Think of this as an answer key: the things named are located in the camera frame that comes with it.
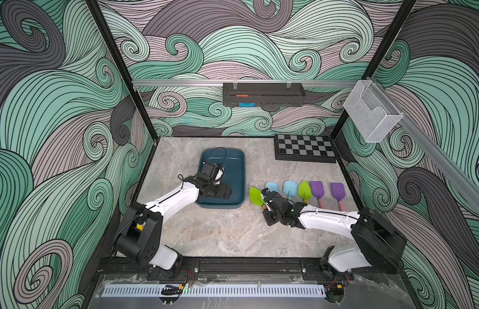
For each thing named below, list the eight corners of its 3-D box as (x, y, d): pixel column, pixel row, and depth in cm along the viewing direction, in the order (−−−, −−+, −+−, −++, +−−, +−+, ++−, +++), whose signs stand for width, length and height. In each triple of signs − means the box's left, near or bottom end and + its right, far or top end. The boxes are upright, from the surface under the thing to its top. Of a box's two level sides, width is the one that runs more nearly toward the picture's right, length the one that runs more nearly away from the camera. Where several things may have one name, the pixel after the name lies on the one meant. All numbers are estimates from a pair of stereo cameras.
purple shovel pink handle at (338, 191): (333, 209, 92) (335, 206, 90) (330, 183, 102) (332, 181, 100) (345, 211, 91) (347, 209, 89) (342, 185, 101) (343, 183, 99)
